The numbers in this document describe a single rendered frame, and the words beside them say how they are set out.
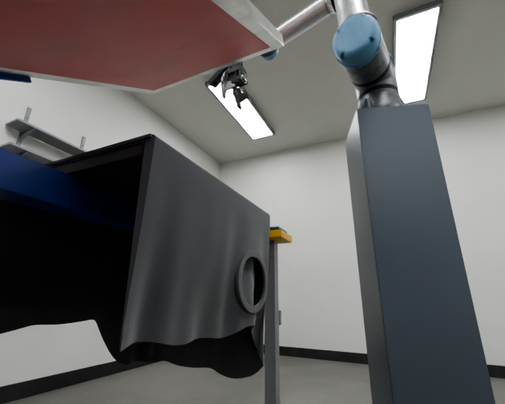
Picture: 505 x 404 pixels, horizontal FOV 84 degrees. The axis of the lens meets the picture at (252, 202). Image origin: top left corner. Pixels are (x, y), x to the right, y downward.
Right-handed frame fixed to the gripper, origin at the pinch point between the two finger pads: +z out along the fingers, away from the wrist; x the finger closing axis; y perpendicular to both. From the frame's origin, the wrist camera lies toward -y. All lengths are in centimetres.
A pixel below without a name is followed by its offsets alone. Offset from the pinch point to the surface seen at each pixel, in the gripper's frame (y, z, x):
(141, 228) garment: 22, 48, -77
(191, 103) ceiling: -145, -102, 184
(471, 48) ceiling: 151, -89, 225
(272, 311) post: 13, 82, -12
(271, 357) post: 13, 96, -16
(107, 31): 3, 5, -63
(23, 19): -2, 8, -76
